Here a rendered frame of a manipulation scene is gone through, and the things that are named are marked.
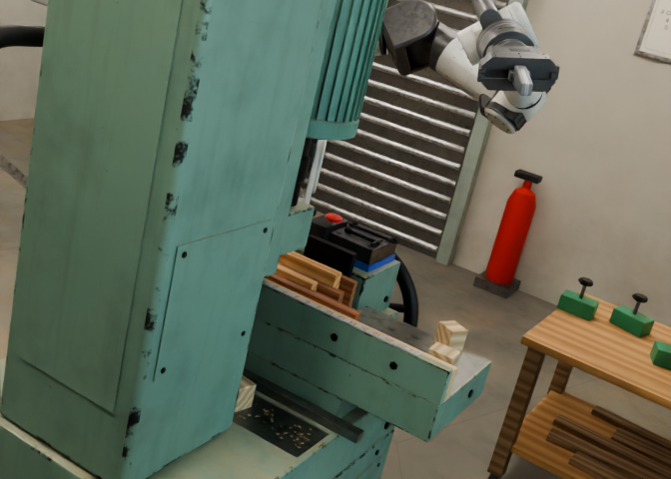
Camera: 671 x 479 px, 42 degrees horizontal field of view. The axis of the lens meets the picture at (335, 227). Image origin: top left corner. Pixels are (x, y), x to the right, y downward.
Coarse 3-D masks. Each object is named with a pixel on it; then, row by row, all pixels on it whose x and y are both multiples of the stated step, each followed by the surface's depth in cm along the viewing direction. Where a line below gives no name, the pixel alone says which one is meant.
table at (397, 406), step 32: (256, 320) 134; (384, 320) 144; (256, 352) 135; (288, 352) 132; (320, 352) 129; (320, 384) 130; (352, 384) 127; (384, 384) 124; (480, 384) 137; (384, 416) 125; (416, 416) 123; (448, 416) 127
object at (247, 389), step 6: (246, 378) 128; (246, 384) 127; (252, 384) 127; (240, 390) 125; (246, 390) 126; (252, 390) 127; (240, 396) 126; (246, 396) 127; (252, 396) 128; (240, 402) 126; (246, 402) 127; (252, 402) 128; (240, 408) 127
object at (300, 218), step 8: (296, 208) 133; (304, 208) 134; (312, 208) 136; (296, 216) 132; (304, 216) 134; (312, 216) 136; (288, 224) 131; (296, 224) 133; (304, 224) 135; (288, 232) 132; (296, 232) 134; (304, 232) 136; (288, 240) 132; (296, 240) 135; (304, 240) 137; (288, 248) 133; (296, 248) 136
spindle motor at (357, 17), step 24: (336, 0) 116; (360, 0) 117; (384, 0) 121; (336, 24) 117; (360, 24) 119; (336, 48) 118; (360, 48) 120; (336, 72) 120; (360, 72) 123; (336, 96) 121; (360, 96) 125; (312, 120) 121; (336, 120) 122
